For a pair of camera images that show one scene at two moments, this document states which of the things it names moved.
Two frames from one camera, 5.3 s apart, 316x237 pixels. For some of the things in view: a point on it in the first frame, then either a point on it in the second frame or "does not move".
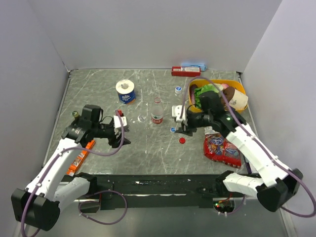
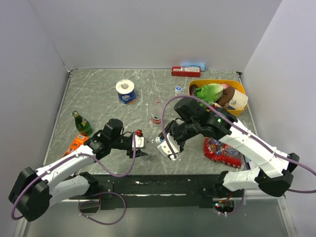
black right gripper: (188, 131) -> (170, 129)
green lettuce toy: (198, 91) does not move
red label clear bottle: (157, 111) does not move
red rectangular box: (186, 71) does not move
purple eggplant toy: (191, 91) does not move
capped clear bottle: (178, 90) does not move
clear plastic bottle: (141, 118) -> (149, 140)
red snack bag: (217, 147) does not move
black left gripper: (113, 141) -> (138, 152)
